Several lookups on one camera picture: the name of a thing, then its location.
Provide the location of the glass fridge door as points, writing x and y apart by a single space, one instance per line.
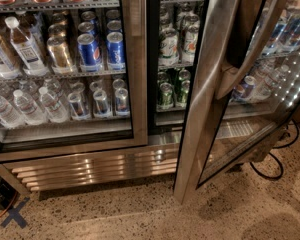
220 132
69 19

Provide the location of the green soda can far left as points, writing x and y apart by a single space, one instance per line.
165 96

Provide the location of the green soda can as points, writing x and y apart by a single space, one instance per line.
182 94
165 96

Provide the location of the silver diet cola can right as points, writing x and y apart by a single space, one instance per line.
122 102

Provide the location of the silver diet cola can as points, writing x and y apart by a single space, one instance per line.
79 111
102 105
122 102

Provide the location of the silver diet cola can middle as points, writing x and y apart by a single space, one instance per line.
102 105

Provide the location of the white 7up can far left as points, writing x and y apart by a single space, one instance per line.
168 47

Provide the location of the white 7up can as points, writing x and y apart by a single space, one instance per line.
190 42
168 47

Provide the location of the silver diet cola can left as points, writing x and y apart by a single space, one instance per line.
79 111

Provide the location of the blue Pepsi can right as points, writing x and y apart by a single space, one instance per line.
115 50

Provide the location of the blue pepsi can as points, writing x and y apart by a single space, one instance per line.
89 51
115 50

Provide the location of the blue Pepsi can left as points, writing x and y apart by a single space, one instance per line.
89 51

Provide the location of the water bottle right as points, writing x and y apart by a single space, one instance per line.
54 107

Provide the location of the water bottle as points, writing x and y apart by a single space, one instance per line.
54 107
9 116
29 108

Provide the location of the gold soda can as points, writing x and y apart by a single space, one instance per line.
62 62

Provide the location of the water bottle right compartment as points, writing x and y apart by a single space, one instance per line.
270 83

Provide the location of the water bottle middle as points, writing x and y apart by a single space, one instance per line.
29 108

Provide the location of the iced tea bottle white cap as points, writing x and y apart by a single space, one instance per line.
27 48

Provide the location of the silver blue energy can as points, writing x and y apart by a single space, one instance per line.
290 39
272 43

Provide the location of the water bottle far left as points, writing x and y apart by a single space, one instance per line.
9 116

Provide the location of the iced tea bottle far left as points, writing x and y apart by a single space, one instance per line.
9 64

